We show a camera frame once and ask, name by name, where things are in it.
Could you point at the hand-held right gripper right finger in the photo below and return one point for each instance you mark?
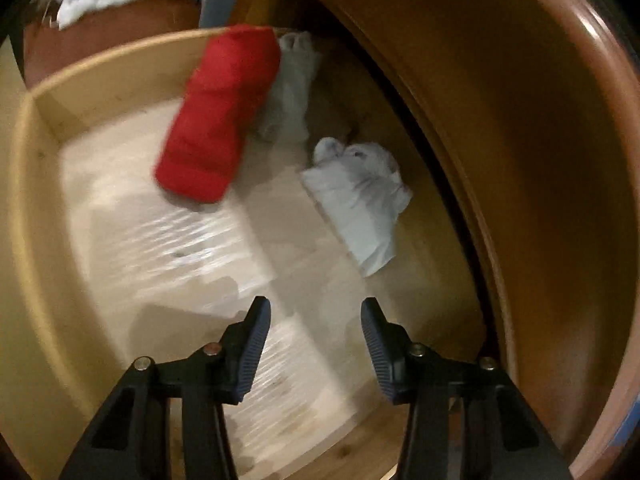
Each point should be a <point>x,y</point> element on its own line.
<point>380,350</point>

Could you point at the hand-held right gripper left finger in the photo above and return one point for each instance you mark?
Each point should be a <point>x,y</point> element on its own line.
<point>252,350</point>

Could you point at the wooden drawer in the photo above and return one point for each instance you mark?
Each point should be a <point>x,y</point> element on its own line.
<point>50,260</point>

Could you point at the red underwear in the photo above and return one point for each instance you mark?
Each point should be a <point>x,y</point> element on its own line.
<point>215,120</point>

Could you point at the white drawer liner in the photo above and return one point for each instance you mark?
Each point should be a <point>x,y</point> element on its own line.
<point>175,240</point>

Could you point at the pale white folded underwear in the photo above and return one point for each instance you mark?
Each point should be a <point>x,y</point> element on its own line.
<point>355,200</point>

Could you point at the grey folded underwear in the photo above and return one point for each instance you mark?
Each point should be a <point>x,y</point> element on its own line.
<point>290,95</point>

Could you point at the wooden nightstand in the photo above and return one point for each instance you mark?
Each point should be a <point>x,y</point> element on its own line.
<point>500,110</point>

